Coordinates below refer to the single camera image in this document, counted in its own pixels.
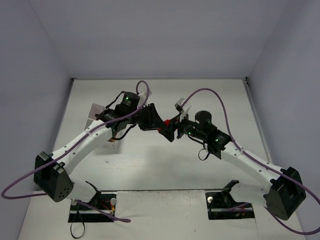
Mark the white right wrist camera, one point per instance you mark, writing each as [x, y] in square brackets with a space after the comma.
[182, 108]

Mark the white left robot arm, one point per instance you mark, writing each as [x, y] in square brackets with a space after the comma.
[53, 170]

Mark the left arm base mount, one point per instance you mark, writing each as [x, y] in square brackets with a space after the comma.
[96, 207]

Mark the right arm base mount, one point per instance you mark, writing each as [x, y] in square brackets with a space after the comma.
[222, 206]

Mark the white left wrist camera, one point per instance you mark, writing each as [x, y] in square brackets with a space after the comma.
[143, 96]

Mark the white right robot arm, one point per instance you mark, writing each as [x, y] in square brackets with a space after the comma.
[279, 191]

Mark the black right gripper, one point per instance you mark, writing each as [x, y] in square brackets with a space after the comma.
[179, 128]

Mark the red long lego brick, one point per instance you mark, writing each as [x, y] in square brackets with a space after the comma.
[167, 122]

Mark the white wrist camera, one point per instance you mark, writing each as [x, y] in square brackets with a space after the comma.
[182, 108]
[143, 96]

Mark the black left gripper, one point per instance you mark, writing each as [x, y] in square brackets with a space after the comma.
[146, 118]

